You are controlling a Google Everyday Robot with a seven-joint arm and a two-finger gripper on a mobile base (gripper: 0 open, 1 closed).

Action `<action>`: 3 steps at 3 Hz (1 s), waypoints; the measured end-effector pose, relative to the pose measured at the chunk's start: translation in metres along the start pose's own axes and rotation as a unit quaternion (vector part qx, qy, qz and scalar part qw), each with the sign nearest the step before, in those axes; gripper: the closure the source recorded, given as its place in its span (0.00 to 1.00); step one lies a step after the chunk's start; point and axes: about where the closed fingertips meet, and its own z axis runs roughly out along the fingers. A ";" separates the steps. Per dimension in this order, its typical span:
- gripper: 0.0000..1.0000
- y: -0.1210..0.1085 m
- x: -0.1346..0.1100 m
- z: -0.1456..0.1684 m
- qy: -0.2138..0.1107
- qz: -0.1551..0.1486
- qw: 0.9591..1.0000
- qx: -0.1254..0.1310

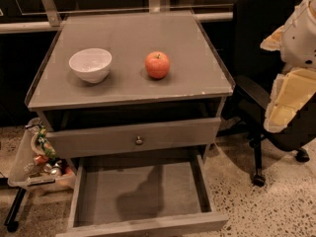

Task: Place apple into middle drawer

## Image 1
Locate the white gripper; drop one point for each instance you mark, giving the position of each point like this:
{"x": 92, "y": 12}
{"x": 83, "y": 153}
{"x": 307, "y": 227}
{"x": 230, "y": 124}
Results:
{"x": 300, "y": 39}

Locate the red apple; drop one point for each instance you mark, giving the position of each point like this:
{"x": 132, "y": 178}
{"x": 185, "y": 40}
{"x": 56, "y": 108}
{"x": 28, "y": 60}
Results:
{"x": 157, "y": 64}

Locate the grey drawer cabinet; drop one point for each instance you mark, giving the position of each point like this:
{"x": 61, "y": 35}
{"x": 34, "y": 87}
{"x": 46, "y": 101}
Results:
{"x": 195, "y": 87}

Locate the round metal drawer knob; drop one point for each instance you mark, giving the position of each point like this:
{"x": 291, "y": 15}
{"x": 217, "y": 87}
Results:
{"x": 139, "y": 140}

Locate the closed grey top drawer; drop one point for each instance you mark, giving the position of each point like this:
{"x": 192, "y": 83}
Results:
{"x": 121, "y": 139}

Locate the open grey middle drawer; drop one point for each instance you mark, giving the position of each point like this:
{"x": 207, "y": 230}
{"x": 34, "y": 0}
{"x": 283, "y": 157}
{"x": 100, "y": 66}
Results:
{"x": 146, "y": 196}

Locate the black office chair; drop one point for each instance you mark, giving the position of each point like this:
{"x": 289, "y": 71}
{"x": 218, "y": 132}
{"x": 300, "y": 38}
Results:
{"x": 254, "y": 71}

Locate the white ceramic bowl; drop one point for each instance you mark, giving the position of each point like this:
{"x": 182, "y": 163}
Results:
{"x": 91, "y": 65}

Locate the clear plastic snack bin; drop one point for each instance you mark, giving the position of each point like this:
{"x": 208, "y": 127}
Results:
{"x": 29, "y": 171}

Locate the black cart leg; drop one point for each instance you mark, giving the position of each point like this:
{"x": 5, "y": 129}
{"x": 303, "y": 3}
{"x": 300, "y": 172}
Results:
{"x": 11, "y": 223}

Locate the metal rail with brackets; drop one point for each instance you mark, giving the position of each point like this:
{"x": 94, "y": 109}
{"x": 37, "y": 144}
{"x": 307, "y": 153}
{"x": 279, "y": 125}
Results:
{"x": 35, "y": 16}

